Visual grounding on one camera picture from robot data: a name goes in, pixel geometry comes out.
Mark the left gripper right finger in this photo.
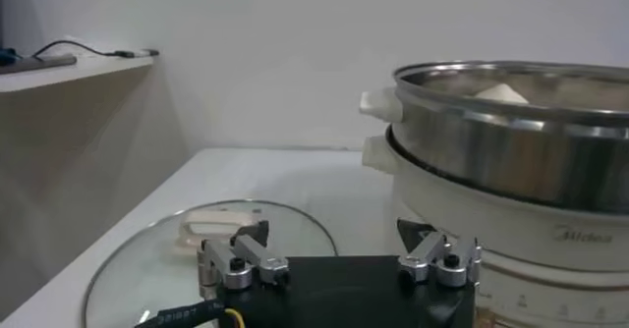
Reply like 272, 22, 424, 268
396, 218, 483, 287

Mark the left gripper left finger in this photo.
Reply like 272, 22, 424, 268
196, 219, 291, 301

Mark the round glass pot lid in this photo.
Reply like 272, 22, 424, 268
82, 199, 339, 328

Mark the white steamed baozi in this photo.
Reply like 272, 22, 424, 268
474, 82, 531, 106

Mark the stainless steel steamer basket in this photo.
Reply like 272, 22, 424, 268
358, 60, 629, 216

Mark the white electric cooker base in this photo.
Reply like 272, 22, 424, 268
362, 126, 629, 328

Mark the black and white adapter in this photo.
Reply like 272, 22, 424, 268
113, 48, 161, 60

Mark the black smartphone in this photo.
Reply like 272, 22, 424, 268
0, 53, 79, 75

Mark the blue computer mouse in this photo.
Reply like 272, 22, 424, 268
0, 47, 24, 67

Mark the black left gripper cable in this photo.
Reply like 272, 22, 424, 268
132, 298, 247, 328

